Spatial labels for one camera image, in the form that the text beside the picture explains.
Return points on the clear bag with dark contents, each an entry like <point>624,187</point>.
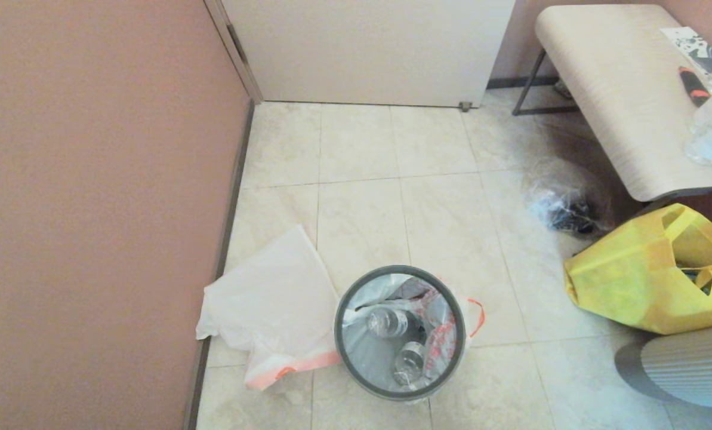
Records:
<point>561,206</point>

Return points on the beige door frame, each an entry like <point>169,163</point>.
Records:
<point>234,48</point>

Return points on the clear empty plastic bottle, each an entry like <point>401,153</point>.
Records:
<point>388,321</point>
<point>409,363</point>

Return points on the white red-printed plastic bag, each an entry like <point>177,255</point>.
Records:
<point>439,352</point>

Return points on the yellow fabric tote bag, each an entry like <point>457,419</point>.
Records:
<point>630,280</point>

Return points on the grey ribbed robot base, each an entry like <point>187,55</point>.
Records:
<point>690,370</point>

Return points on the white door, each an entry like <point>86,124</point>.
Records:
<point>367,48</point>

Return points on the black white printed leaflet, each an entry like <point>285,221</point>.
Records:
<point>693,48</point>

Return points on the small metal door stop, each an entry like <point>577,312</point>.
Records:
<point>465,106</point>

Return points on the black round trash bin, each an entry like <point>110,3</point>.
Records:
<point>361,364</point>

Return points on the beige wooden table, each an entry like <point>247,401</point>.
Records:
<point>618,89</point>

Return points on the black orange tool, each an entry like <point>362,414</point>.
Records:
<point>693,86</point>

